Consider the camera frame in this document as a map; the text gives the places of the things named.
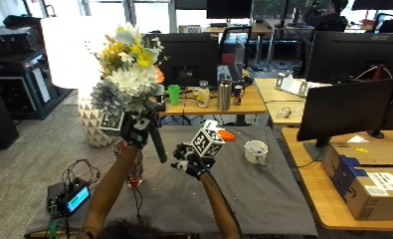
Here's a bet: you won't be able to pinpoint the person's left hand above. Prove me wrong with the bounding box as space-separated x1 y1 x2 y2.
119 111 159 149

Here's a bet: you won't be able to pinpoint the person's right hand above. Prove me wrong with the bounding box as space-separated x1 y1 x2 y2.
170 142 216 181

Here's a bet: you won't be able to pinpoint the artificial flower bouquet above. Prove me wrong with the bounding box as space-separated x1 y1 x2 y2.
89 23 168 164

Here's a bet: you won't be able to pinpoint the white marker cube left glove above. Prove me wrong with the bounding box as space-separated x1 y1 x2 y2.
98 112 127 132

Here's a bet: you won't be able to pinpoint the white marker cube glove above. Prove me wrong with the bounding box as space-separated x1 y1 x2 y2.
190 127 225 158
98 112 127 132

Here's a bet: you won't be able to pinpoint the white marker cube right glove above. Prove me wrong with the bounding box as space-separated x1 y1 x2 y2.
190 127 225 158

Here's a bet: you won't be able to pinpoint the green cup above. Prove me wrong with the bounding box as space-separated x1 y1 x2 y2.
167 84 182 107

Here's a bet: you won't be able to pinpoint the white patterned floor vase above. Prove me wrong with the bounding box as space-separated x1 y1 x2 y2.
77 89 117 148

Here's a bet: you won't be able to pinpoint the orange object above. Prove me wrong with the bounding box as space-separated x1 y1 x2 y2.
215 129 236 142

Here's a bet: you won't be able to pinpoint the clear bottle yellow liquid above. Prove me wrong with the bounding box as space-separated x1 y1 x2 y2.
196 80 210 109

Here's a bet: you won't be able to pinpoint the white mug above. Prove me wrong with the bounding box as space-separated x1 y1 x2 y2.
241 139 269 166

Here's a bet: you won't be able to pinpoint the grey tablecloth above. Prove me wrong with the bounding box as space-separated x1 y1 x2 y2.
23 124 319 238

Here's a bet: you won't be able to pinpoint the steel bottle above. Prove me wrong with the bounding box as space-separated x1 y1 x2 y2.
215 75 232 112

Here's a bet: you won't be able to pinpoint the wooden desk with bottles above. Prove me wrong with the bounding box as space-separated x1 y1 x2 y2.
154 85 267 118

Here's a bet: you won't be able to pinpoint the small black monitor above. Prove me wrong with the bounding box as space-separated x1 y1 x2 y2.
143 32 219 88

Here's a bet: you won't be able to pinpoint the drink can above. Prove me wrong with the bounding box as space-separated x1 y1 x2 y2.
231 85 243 107

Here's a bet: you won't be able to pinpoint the small silver object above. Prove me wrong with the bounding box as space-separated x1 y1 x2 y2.
273 107 293 120

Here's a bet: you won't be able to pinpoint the wooden desk with adapter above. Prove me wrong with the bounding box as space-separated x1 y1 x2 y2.
252 77 333 126

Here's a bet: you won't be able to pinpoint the black device with blue screen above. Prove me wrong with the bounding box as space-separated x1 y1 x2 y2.
46 177 93 218

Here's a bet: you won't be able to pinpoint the black office chair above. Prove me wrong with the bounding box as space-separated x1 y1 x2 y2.
216 25 252 68

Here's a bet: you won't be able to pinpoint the wooden desk with box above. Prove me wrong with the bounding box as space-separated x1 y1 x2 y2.
279 126 393 232

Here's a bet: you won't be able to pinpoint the black equipment rack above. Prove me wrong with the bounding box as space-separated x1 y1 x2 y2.
0 14 61 120

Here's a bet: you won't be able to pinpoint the tilted black monitor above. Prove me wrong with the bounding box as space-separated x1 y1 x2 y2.
295 77 393 162

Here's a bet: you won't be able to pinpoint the cardboard box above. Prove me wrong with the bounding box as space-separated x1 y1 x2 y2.
320 141 393 221

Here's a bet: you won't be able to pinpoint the large black monitor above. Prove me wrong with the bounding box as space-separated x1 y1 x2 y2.
304 30 393 86

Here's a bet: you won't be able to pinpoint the black cables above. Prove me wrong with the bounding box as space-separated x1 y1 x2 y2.
59 158 102 187

